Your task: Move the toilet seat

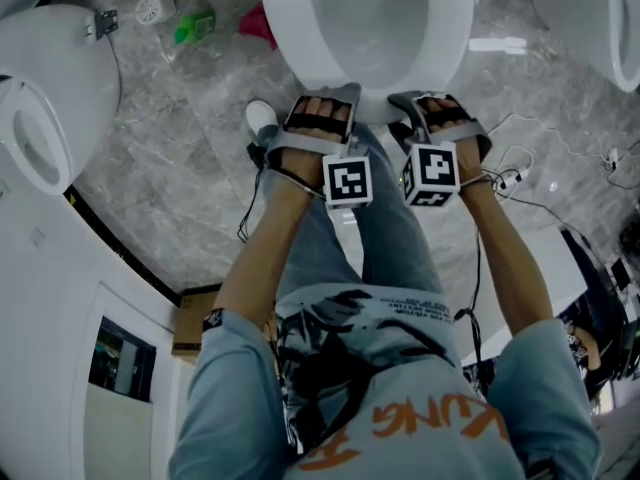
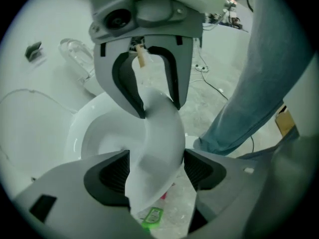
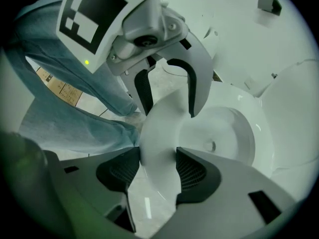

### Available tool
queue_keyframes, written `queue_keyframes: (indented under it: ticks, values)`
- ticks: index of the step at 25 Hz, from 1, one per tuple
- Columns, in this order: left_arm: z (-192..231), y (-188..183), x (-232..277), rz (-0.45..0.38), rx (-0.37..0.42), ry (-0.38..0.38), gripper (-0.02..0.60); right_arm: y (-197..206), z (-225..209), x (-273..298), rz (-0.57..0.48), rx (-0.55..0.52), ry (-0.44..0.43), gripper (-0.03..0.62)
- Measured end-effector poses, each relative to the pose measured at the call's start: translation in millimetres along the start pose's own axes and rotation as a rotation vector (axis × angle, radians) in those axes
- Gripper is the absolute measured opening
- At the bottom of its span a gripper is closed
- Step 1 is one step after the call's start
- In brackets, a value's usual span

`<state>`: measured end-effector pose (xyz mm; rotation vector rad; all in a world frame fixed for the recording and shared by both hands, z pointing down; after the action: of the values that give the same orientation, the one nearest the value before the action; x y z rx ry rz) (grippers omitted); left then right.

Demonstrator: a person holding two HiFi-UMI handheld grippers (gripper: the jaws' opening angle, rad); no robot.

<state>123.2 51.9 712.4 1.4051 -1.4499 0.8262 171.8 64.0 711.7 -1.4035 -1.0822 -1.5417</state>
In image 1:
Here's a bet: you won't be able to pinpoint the dark wall window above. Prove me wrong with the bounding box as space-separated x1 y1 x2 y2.
88 316 157 403

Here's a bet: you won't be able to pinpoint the white toilet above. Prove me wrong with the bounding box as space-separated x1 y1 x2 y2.
0 3 123 198
253 0 475 125
523 0 640 93

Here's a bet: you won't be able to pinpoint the person's left forearm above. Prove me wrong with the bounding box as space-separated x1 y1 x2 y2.
214 150 326 332

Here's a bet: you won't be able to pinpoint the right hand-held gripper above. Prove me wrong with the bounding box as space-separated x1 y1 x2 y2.
387 91 495 208

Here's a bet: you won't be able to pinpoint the small black electronic box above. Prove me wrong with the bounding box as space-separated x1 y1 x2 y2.
82 9 121 42

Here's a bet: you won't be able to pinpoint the person's right forearm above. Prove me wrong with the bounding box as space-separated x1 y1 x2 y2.
454 137 557 340

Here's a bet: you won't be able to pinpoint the brown cardboard box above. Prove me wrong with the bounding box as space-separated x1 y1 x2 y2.
171 285 227 366

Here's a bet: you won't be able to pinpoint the person's blue jeans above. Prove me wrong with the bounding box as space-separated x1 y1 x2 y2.
257 120 449 304

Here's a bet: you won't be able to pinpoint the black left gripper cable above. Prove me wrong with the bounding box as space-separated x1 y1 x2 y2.
237 140 329 245

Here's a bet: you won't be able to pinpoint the person's white shoe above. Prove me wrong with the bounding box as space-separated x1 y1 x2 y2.
245 98 279 140

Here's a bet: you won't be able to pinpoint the white round plastic item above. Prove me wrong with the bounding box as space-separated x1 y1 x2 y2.
134 0 178 26

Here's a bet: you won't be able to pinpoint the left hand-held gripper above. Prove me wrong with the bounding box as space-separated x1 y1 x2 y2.
267 81 375 212

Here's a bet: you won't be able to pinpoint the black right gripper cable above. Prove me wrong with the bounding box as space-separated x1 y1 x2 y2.
458 167 502 404

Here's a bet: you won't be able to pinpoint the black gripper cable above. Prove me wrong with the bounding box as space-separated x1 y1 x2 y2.
458 167 502 404
237 140 329 245

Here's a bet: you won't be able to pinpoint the person's right hand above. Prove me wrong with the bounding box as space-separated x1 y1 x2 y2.
417 94 474 135

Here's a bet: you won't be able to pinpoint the person's left hand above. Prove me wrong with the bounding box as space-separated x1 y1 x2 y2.
291 95 352 142

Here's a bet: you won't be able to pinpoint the person's light blue shirt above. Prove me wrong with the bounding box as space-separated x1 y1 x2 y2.
169 282 604 480

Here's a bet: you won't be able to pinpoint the green plastic item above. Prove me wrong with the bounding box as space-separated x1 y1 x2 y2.
173 10 218 46

